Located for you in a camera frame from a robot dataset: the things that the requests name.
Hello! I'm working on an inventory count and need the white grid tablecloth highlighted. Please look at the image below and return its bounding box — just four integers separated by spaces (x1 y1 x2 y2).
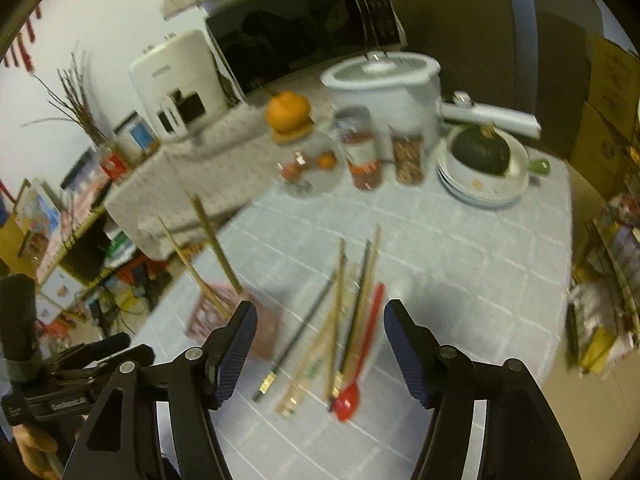
135 140 576 480

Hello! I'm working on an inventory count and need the cardboard box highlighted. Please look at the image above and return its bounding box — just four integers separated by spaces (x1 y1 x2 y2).
569 102 640 197
589 35 640 117

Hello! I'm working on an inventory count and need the dark green squash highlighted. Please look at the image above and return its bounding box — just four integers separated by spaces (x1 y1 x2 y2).
451 125 512 177

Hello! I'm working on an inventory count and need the pink utensil holder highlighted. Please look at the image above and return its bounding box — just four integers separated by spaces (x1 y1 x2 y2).
186 282 282 359

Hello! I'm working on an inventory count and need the light bamboo chopstick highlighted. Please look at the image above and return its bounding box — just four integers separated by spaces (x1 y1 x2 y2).
191 194 244 295
156 216 232 320

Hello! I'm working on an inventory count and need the black chopstick with gold end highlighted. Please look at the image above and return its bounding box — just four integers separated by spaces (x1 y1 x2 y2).
252 272 336 404

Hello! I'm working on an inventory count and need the black microwave oven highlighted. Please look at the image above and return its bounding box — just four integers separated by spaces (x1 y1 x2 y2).
205 0 407 102

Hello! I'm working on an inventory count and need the framed colourful picture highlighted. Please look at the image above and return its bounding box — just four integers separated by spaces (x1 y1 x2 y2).
14 179 62 262

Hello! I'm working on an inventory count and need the red plastic spoon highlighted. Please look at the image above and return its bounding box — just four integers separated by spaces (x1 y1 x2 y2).
331 282 387 422

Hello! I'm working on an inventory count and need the white cooking pot with handle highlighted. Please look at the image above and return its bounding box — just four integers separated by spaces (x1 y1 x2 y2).
320 52 542 147

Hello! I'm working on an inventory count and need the large orange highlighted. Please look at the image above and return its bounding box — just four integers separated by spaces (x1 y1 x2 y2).
266 90 312 133

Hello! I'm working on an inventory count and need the floral tablecloth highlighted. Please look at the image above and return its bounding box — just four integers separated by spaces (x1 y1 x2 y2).
104 105 286 261

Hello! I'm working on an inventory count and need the stack of white bowls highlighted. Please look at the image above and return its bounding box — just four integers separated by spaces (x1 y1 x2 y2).
437 127 531 209

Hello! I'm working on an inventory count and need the grey refrigerator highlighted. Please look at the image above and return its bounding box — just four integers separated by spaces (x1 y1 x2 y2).
390 0 601 157

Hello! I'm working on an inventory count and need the white air fryer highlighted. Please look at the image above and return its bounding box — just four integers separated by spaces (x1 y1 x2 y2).
128 30 227 139

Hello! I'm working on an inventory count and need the vase of dry twigs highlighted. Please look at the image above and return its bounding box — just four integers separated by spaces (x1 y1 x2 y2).
21 52 110 147

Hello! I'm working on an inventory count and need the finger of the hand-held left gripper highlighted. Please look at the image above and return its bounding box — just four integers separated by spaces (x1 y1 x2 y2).
54 334 132 364

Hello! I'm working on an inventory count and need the jar of dried slices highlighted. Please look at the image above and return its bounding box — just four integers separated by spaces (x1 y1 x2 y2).
390 127 427 186

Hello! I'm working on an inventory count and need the wire storage rack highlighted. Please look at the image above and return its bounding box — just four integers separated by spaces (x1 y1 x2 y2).
564 194 640 377

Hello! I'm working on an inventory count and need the red spice jar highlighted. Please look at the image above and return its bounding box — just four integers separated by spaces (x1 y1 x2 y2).
334 105 389 191

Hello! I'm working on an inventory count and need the glass jar with wooden lid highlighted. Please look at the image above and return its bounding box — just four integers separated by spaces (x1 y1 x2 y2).
272 125 346 199

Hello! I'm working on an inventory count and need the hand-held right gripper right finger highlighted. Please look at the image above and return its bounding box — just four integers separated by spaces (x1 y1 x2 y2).
382 299 582 480

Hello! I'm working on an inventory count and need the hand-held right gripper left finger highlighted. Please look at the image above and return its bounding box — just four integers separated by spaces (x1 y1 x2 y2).
62 300 258 480

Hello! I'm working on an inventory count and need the person's left hand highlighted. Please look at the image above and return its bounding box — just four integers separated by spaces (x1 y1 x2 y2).
12 425 63 478

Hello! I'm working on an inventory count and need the dark chopstick with gold end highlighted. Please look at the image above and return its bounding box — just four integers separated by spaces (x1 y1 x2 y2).
334 239 373 393

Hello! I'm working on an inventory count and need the pair of chopsticks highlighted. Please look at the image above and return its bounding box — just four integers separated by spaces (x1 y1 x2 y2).
276 260 347 416

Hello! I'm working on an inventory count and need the white jar with blue label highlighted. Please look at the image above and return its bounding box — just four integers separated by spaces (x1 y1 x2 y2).
114 111 162 154

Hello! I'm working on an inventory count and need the peanut jar with red label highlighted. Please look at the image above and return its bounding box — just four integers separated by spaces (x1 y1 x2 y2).
99 142 137 181

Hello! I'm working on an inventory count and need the red hanging decoration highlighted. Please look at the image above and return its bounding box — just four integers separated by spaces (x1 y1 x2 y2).
0 7 42 72

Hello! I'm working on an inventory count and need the plain wooden chopstick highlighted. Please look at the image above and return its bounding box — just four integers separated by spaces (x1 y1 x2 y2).
327 236 347 403
350 226 383 361

